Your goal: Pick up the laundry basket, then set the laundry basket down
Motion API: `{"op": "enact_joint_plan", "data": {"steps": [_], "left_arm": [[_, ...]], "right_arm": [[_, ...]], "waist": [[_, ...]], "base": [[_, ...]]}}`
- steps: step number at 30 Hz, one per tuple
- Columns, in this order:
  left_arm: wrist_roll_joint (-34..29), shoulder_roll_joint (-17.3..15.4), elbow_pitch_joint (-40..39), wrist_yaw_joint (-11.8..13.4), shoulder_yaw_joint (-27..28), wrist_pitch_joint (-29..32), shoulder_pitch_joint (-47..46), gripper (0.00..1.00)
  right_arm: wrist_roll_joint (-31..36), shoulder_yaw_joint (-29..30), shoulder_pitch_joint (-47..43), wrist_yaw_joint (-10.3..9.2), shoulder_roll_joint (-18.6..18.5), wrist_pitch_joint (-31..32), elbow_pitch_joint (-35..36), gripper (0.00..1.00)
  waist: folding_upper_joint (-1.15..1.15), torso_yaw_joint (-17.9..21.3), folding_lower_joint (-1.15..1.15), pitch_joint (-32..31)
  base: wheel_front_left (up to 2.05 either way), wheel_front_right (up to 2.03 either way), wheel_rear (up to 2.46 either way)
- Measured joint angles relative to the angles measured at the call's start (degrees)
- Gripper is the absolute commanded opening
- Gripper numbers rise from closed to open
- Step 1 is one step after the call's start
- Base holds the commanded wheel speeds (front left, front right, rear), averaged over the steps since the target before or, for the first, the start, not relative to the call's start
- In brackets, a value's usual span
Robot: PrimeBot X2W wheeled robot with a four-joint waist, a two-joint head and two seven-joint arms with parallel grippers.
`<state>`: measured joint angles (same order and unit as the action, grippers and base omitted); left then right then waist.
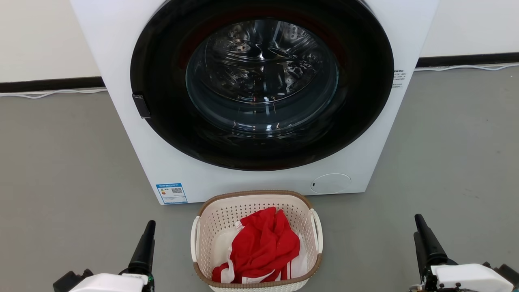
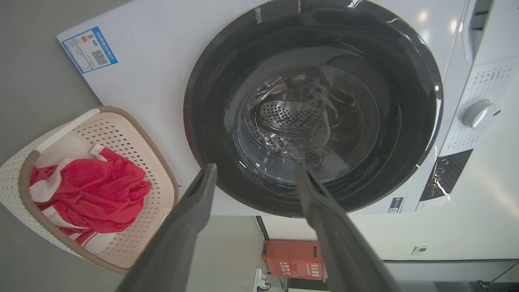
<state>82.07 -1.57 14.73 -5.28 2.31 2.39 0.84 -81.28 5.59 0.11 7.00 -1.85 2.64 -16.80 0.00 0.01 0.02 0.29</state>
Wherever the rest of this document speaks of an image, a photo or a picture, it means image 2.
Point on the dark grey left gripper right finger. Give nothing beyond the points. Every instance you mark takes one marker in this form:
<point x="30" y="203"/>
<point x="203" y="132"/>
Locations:
<point x="340" y="243"/>

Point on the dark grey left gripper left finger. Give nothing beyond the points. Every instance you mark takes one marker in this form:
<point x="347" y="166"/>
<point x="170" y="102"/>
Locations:
<point x="178" y="235"/>

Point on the cream perforated laundry basket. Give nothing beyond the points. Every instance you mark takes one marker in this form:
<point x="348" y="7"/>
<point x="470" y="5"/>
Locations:
<point x="121" y="134"/>

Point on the red fire equipment box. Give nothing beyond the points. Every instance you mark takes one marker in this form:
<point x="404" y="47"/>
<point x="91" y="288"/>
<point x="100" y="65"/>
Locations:
<point x="292" y="255"/>

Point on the small dark washer sticker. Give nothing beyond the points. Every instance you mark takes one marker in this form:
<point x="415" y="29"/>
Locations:
<point x="395" y="205"/>

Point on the white power strip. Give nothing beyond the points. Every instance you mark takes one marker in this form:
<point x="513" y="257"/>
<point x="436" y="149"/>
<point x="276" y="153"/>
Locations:
<point x="259" y="282"/>

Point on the red garment with white trim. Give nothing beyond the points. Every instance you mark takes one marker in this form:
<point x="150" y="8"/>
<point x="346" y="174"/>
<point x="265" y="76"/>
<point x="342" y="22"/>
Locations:
<point x="97" y="190"/>

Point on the black washer display panel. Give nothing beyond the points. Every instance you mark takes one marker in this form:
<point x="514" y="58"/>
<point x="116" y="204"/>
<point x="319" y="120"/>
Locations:
<point x="444" y="176"/>

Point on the dark round washer door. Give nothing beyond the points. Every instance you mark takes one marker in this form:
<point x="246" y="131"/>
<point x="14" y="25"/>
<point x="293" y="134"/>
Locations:
<point x="211" y="101"/>

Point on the perforated steel washer drum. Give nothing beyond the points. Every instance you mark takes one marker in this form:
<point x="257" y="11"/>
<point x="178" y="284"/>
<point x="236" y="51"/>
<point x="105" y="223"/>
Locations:
<point x="284" y="115"/>

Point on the white front-load washing machine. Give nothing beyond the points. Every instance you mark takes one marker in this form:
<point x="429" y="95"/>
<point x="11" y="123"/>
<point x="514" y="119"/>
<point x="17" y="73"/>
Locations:
<point x="154" y="81"/>

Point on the white washer control knob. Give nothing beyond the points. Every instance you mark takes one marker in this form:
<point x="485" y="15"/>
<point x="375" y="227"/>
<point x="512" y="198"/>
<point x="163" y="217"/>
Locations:
<point x="480" y="114"/>

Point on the blue energy label sticker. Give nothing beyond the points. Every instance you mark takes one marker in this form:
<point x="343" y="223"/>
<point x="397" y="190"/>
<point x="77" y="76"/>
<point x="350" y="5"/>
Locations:
<point x="89" y="49"/>

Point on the small white wall socket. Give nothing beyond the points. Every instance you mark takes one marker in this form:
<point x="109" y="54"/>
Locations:
<point x="419" y="250"/>

